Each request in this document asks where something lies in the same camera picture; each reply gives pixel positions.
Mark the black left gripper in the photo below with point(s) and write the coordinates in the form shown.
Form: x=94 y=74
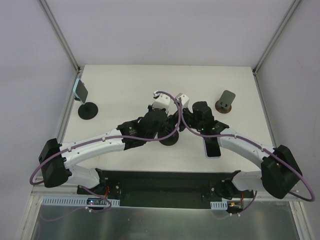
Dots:
x=169 y=124

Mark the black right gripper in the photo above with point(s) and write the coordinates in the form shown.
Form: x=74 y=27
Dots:
x=186 y=118

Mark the phone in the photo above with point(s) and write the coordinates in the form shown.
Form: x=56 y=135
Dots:
x=212 y=148
x=79 y=91

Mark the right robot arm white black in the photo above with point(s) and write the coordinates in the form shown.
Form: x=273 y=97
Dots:
x=278 y=171

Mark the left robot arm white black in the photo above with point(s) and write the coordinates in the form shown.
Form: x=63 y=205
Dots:
x=60 y=161

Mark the grey stand on wooden base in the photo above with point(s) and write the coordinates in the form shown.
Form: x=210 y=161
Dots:
x=224 y=104

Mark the black round phone stand left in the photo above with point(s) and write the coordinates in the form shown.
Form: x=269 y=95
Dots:
x=88 y=111

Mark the phone in light blue case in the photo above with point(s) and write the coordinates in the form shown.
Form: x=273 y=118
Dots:
x=79 y=91

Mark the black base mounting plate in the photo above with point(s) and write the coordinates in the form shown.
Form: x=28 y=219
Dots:
x=182 y=190

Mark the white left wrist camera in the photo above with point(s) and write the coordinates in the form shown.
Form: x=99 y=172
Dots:
x=161 y=101

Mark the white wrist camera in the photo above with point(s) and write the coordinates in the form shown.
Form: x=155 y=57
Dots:
x=161 y=101
x=182 y=100

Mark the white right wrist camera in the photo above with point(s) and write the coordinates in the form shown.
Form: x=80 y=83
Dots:
x=182 y=100

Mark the white cable duct right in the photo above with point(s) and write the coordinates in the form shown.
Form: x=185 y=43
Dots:
x=219 y=205

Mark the white cable duct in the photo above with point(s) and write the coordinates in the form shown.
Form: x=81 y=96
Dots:
x=69 y=201
x=219 y=205

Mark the aluminium frame post right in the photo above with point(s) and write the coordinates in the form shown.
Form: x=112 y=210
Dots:
x=277 y=34

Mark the aluminium frame post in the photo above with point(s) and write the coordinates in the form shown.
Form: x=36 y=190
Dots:
x=277 y=34
x=59 y=34

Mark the aluminium frame post left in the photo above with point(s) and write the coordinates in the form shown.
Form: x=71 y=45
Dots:
x=59 y=34

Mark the white cable duct left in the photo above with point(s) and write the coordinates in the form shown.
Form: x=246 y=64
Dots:
x=69 y=201

